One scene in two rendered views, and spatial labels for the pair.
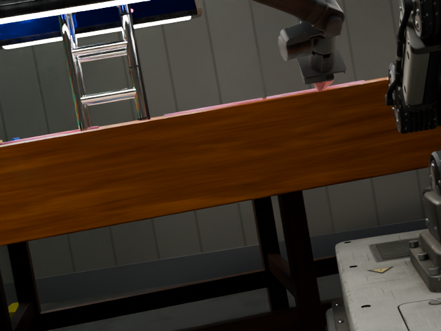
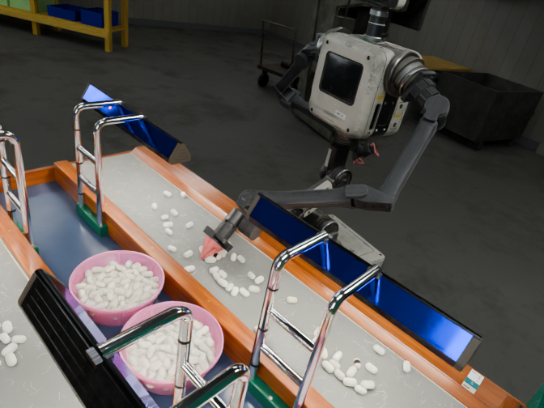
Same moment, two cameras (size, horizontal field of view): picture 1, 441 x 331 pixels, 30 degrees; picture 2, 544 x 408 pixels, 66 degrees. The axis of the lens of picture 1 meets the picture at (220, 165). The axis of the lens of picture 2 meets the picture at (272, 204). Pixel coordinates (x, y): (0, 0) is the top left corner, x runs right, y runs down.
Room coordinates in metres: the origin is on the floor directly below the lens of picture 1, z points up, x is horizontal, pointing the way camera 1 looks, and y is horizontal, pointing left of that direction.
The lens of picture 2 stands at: (2.60, 0.64, 1.66)
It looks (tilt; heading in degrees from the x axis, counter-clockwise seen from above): 30 degrees down; 224
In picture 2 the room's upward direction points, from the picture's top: 12 degrees clockwise
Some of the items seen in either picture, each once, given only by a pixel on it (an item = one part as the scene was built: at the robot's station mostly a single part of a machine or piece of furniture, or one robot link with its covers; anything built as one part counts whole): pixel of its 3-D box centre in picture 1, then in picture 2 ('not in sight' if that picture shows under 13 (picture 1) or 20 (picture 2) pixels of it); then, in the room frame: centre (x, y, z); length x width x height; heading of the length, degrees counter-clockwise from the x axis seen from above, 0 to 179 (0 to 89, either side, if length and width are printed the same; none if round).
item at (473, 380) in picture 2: not in sight; (473, 380); (1.59, 0.54, 0.77); 0.06 x 0.04 x 0.02; 6
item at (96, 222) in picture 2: not in sight; (110, 166); (2.07, -0.73, 0.90); 0.20 x 0.19 x 0.45; 96
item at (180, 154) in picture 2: not in sight; (130, 118); (1.99, -0.73, 1.08); 0.62 x 0.08 x 0.07; 96
